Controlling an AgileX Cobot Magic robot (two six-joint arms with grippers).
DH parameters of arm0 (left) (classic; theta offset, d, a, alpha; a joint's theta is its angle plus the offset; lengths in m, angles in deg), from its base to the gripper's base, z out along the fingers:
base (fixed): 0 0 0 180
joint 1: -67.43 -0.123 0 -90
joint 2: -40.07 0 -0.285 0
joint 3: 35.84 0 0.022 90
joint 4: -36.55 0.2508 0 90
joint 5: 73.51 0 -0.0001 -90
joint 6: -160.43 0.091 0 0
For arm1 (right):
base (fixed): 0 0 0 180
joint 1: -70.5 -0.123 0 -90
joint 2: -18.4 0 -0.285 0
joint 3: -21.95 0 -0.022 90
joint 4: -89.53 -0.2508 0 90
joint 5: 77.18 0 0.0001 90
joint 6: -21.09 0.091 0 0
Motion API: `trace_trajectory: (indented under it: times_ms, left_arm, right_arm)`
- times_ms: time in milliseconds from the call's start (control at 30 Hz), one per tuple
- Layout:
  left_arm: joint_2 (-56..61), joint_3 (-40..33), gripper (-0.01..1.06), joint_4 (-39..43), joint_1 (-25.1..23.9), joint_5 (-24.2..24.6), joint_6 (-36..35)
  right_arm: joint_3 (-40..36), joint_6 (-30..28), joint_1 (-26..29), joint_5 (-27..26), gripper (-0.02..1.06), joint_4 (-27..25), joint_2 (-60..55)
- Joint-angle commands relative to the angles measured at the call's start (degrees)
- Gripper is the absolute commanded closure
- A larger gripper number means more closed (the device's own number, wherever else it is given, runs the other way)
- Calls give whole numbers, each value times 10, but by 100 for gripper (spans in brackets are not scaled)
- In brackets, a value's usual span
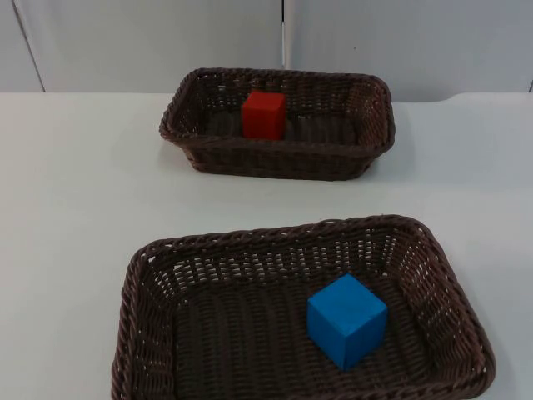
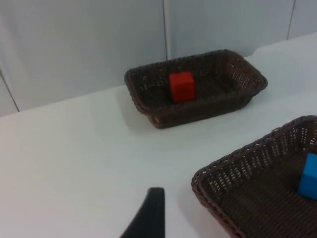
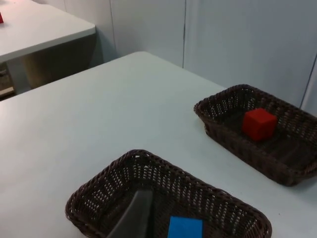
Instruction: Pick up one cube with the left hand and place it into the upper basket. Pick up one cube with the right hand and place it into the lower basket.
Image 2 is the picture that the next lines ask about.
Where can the blue cube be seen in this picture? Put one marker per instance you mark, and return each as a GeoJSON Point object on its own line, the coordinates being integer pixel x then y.
{"type": "Point", "coordinates": [309, 178]}

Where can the red cube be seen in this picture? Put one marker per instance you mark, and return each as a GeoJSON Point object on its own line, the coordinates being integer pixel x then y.
{"type": "Point", "coordinates": [181, 86]}

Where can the dark brown wicker basket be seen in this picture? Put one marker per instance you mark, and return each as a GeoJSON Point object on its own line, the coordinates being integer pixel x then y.
{"type": "Point", "coordinates": [218, 99]}
{"type": "Point", "coordinates": [260, 193]}

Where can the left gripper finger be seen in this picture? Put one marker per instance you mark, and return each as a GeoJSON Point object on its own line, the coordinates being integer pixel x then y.
{"type": "Point", "coordinates": [151, 218]}

